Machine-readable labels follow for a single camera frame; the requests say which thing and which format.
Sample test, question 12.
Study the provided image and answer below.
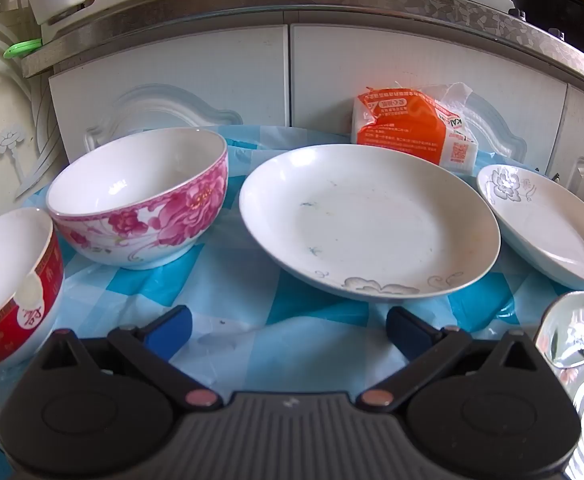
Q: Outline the steel edged kitchen counter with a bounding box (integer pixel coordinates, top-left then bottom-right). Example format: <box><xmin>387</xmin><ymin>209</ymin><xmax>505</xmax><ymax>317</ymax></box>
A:
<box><xmin>19</xmin><ymin>0</ymin><xmax>584</xmax><ymax>91</ymax></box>

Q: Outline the small grey flower plate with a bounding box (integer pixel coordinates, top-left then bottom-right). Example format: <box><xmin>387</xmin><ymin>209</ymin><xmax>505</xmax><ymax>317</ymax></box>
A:
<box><xmin>476</xmin><ymin>164</ymin><xmax>584</xmax><ymax>292</ymax></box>

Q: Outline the green clip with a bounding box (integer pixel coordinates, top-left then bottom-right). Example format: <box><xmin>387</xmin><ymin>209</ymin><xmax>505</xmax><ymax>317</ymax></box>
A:
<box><xmin>3</xmin><ymin>39</ymin><xmax>43</xmax><ymax>59</ymax></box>

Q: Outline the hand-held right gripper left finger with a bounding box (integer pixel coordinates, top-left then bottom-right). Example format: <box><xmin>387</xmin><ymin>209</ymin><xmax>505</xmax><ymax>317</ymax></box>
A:
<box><xmin>36</xmin><ymin>305</ymin><xmax>223</xmax><ymax>413</ymax></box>

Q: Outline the orange tissue pack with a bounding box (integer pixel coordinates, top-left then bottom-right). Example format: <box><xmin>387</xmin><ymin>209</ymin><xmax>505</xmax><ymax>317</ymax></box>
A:
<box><xmin>350</xmin><ymin>82</ymin><xmax>479</xmax><ymax>176</ymax></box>

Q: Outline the red and white bowl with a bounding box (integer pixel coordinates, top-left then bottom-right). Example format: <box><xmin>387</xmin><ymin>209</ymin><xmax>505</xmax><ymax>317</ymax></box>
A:
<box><xmin>0</xmin><ymin>207</ymin><xmax>65</xmax><ymax>370</ymax></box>

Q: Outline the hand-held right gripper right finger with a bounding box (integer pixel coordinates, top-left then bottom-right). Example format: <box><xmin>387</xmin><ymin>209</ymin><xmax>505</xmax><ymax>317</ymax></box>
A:
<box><xmin>357</xmin><ymin>306</ymin><xmax>544</xmax><ymax>413</ymax></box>

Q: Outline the pink floral bowl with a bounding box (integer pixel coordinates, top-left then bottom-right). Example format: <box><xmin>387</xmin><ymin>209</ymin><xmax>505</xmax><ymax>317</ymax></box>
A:
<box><xmin>46</xmin><ymin>127</ymin><xmax>229</xmax><ymax>271</ymax></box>

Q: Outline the large white plate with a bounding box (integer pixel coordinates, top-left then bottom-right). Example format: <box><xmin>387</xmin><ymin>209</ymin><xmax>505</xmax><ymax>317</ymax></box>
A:
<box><xmin>238</xmin><ymin>144</ymin><xmax>502</xmax><ymax>303</ymax></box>

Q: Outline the blue checkered tablecloth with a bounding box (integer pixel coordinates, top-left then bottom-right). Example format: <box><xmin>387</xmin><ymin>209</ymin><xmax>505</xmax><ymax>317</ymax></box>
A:
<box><xmin>0</xmin><ymin>124</ymin><xmax>584</xmax><ymax>480</ymax></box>

